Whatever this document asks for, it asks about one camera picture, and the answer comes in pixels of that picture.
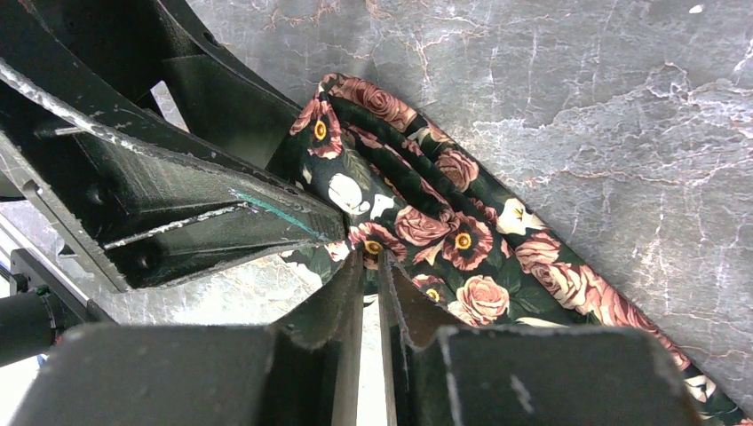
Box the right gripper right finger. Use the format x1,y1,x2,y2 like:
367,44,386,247
377,251,460,425

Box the black floral tie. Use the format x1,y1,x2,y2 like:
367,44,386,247
281,73,752,425

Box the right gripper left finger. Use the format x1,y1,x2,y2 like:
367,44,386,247
273,252,364,425

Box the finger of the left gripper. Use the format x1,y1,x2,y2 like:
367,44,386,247
35,0,300,168

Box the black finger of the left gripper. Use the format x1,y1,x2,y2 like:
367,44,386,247
1,59,345,292

